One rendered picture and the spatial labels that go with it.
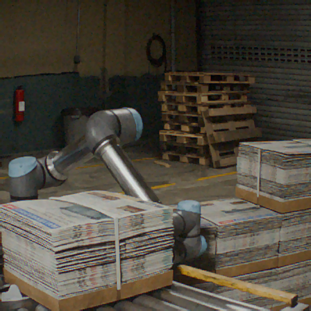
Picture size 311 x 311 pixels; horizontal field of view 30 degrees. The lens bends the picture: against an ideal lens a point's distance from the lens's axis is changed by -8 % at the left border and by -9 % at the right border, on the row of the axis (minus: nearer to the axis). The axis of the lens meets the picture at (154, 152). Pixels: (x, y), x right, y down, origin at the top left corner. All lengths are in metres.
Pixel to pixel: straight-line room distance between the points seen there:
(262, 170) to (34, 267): 1.23
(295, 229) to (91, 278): 1.14
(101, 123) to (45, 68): 7.57
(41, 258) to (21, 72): 7.89
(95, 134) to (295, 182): 0.83
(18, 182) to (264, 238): 0.95
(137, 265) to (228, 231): 0.74
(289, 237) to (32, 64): 7.39
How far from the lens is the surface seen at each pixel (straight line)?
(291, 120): 10.09
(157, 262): 1.57
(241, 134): 8.83
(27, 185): 2.20
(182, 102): 8.72
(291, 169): 2.29
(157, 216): 1.52
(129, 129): 2.01
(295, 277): 2.44
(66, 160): 2.20
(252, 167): 2.48
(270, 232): 2.30
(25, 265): 1.51
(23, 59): 9.25
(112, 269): 1.47
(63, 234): 1.35
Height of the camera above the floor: 1.38
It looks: 8 degrees down
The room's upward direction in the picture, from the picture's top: straight up
